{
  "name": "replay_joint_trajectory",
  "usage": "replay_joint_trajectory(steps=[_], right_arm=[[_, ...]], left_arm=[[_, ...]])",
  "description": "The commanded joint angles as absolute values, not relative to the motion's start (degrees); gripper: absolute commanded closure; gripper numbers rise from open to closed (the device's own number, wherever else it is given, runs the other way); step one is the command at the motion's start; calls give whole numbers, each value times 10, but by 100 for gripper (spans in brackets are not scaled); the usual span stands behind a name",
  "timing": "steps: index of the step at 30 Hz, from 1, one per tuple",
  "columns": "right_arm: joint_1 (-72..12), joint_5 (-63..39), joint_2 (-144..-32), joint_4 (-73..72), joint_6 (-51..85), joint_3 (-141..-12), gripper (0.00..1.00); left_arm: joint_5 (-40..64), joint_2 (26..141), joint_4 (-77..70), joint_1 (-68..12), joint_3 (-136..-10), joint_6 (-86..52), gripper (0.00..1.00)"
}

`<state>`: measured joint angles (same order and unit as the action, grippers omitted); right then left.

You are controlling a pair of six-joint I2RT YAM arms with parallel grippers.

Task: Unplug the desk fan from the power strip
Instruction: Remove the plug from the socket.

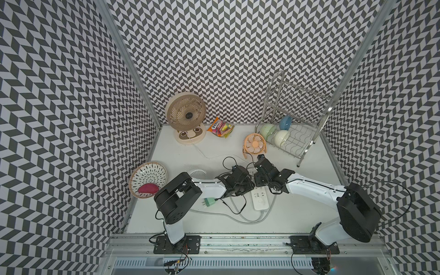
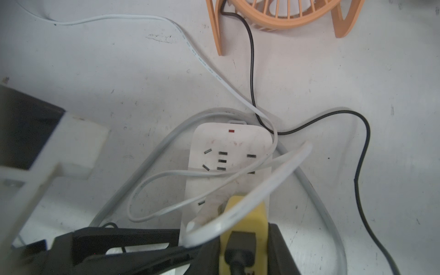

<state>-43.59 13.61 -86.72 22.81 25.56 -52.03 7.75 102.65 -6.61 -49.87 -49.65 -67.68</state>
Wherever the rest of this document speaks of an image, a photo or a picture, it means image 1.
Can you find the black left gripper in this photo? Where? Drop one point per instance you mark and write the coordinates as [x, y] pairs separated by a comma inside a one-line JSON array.
[[249, 186]]

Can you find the woven patterned basket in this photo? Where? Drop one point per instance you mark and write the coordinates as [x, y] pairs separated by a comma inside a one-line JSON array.
[[150, 172]]

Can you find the pink object in basket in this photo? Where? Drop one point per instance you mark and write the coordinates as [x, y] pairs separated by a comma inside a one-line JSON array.
[[148, 188]]

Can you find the colourful snack bag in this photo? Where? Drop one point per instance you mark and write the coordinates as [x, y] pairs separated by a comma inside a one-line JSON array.
[[221, 128]]

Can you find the small orange desk fan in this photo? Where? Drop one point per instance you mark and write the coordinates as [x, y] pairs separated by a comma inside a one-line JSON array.
[[254, 144]]

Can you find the silver metal dish rack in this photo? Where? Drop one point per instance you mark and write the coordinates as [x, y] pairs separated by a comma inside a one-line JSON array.
[[310, 110]]

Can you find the green ceramic bowl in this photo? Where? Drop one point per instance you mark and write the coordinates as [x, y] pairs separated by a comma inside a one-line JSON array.
[[266, 130]]

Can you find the beige panda desk fan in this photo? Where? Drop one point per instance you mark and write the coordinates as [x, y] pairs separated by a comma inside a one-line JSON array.
[[185, 113]]

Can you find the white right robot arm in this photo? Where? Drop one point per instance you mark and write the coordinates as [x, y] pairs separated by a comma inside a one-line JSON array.
[[358, 216]]

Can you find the green plug adapter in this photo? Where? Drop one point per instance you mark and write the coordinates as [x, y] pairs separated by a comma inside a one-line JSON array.
[[208, 202]]

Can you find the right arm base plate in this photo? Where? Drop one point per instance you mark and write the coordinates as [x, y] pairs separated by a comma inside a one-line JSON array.
[[303, 245]]

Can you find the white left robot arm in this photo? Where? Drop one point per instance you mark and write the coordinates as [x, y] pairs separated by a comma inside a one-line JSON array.
[[176, 198]]

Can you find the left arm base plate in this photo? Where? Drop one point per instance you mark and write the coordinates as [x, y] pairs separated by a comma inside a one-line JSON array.
[[188, 245]]

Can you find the small white desk fan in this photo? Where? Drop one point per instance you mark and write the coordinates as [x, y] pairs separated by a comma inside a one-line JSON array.
[[197, 173]]

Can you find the cream ceramic bowl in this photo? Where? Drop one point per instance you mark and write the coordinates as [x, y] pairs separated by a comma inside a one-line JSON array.
[[281, 137]]

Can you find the white power strip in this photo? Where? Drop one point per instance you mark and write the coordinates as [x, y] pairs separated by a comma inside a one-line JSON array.
[[260, 198]]

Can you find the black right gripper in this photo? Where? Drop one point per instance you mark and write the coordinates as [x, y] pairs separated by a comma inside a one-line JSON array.
[[256, 180]]

